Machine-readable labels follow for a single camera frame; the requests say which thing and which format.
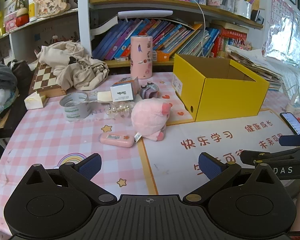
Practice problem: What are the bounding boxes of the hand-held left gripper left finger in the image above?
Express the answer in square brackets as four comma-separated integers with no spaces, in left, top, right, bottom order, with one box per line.
[22,153,118,204]

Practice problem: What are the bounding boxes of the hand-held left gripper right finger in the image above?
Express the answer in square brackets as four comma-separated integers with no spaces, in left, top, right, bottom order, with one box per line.
[184,152,282,204]

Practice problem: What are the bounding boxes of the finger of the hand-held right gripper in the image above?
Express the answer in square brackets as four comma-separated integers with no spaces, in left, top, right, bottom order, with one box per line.
[280,134,300,147]
[240,146,300,167]

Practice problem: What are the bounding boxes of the pink rectangular case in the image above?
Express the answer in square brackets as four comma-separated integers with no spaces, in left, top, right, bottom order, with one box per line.
[99,132,135,148]

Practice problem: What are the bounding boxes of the grey adhesive tape roll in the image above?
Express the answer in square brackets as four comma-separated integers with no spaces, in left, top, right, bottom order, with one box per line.
[59,92,98,122]

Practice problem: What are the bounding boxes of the pearl hair clip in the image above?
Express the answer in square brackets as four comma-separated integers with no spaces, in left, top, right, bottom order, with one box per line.
[107,102,135,119]

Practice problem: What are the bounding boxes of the cream rectangular block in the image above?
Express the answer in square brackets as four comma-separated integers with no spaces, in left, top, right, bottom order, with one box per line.
[97,91,112,103]

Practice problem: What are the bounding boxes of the yellow cardboard box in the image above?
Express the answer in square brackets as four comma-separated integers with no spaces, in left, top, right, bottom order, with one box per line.
[172,54,270,122]

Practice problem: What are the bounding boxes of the pink plush pig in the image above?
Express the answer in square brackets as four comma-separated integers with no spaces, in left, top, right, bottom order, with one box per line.
[131,99,172,142]

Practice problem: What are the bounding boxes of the white orange toothpaste box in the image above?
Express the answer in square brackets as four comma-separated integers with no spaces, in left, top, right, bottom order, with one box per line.
[110,77,140,102]
[152,51,170,62]

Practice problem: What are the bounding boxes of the pink checkered desktop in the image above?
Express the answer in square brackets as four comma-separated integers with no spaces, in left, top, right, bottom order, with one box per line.
[0,72,300,235]

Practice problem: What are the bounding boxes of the black smartphone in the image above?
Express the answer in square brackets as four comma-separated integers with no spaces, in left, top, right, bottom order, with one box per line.
[280,112,300,135]

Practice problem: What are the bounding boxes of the white power strip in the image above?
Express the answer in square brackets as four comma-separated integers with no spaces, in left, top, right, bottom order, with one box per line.
[286,95,300,113]

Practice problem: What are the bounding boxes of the white printed desk mat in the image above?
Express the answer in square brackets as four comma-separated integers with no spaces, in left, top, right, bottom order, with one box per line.
[137,109,300,195]

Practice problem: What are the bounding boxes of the white paper block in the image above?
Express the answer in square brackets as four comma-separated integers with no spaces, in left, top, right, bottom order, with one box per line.
[24,92,49,110]

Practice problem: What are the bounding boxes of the stack of papers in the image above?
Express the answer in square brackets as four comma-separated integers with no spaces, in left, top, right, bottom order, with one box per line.
[227,45,285,92]

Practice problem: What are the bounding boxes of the wooden chessboard box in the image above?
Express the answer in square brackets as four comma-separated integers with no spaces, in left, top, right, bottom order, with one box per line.
[29,63,67,98]

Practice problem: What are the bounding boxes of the beige cloth bag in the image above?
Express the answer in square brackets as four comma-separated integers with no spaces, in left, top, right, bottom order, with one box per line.
[37,41,109,90]

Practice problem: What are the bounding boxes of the clear plastic bag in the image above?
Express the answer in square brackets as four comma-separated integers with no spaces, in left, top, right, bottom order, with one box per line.
[0,87,19,123]

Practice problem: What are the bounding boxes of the black bag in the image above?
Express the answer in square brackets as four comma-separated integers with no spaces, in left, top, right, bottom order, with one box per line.
[7,60,33,88]

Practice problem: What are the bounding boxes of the pink cylindrical canister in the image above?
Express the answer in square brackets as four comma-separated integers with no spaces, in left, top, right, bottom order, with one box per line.
[130,35,153,80]

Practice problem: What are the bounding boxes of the grey cloth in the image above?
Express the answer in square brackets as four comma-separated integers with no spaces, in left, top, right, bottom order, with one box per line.
[0,62,18,90]

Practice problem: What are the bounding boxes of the row of colourful books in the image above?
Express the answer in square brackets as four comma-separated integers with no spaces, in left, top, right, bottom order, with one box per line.
[92,19,253,60]

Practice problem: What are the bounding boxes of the white wooden bookshelf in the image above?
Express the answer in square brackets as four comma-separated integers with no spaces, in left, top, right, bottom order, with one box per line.
[0,0,265,68]

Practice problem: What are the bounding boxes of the white storage container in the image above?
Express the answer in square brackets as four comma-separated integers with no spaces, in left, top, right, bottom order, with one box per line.
[234,0,253,19]

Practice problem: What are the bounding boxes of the red round ornament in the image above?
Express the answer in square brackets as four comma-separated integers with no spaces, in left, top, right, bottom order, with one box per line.
[15,7,30,27]

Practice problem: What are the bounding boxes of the white desk lamp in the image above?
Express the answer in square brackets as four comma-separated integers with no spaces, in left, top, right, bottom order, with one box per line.
[91,10,174,36]

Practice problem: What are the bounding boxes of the yellow white jar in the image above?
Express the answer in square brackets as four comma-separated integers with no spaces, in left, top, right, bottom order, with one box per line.
[28,0,38,22]

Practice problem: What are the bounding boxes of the purple toy camera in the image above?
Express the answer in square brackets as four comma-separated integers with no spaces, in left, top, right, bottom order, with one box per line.
[140,82,159,99]

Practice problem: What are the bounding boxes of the alphabet wall chart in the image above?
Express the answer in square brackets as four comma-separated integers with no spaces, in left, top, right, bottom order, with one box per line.
[271,0,294,35]

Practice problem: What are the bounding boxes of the white cable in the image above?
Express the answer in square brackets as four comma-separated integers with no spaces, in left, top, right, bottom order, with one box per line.
[177,0,209,57]

